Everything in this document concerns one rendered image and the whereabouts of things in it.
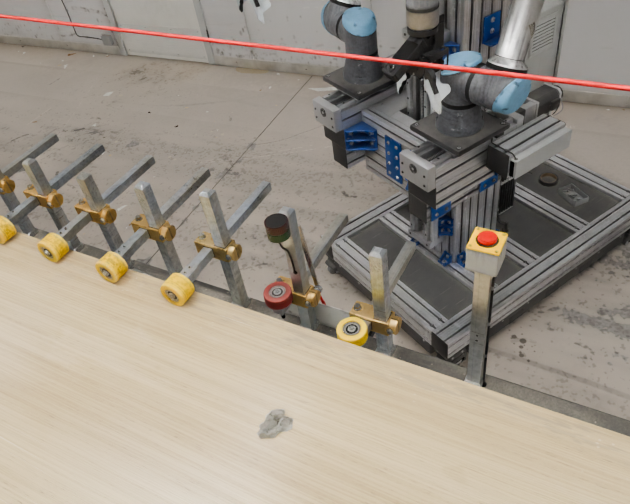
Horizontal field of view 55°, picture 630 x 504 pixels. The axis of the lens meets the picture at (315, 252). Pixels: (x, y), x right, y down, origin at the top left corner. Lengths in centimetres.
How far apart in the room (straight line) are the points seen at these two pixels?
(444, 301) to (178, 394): 134
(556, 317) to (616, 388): 39
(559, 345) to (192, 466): 175
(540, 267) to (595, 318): 34
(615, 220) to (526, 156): 103
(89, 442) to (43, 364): 31
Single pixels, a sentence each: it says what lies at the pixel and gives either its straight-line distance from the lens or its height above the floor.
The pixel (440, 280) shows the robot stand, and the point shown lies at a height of 21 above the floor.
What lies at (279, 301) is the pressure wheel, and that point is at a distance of 167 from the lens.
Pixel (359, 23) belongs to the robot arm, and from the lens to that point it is 223.
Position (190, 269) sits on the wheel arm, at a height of 96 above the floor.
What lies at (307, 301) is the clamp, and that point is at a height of 85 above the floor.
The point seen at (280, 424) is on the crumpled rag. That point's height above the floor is 91.
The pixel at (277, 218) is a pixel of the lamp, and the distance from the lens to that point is 152.
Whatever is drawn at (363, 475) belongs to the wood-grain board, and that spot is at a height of 90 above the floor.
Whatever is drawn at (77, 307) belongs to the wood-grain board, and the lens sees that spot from 189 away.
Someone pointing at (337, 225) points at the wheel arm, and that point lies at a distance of 194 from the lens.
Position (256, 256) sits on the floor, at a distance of 317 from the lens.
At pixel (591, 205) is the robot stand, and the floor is 21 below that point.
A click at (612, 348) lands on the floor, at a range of 279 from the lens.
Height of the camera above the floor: 212
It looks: 43 degrees down
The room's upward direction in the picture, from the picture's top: 10 degrees counter-clockwise
